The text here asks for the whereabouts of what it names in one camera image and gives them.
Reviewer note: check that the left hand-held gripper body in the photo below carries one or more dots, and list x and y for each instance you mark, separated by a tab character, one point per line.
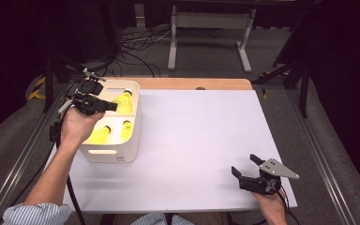
87	100

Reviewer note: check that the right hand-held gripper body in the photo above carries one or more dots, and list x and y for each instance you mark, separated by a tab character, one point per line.
262	183

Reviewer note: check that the yellow shuttlecock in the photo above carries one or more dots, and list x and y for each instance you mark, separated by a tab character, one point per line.
127	129
123	101
101	136

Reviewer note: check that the white plastic bin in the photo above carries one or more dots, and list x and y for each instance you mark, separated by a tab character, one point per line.
125	150

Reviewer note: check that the person's right hand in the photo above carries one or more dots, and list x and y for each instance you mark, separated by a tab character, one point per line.
270	207

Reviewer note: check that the person's left hand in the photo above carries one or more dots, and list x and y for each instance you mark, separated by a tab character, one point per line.
78	126

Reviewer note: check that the black tripod stand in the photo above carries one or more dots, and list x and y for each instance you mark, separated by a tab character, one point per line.
48	84

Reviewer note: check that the white table board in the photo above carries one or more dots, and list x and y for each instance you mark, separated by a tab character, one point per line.
200	140

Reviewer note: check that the yellow black floor tape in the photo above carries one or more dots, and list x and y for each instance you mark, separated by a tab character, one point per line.
37	93

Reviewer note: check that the black metal stand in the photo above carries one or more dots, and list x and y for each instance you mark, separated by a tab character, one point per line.
304	93

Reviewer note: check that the person's striped shirt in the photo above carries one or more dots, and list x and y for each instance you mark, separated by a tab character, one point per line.
34	215

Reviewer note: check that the white metal stand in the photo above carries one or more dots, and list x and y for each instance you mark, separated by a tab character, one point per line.
211	20

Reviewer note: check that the aluminium rail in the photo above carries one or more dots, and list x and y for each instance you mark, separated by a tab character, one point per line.
321	156
28	150

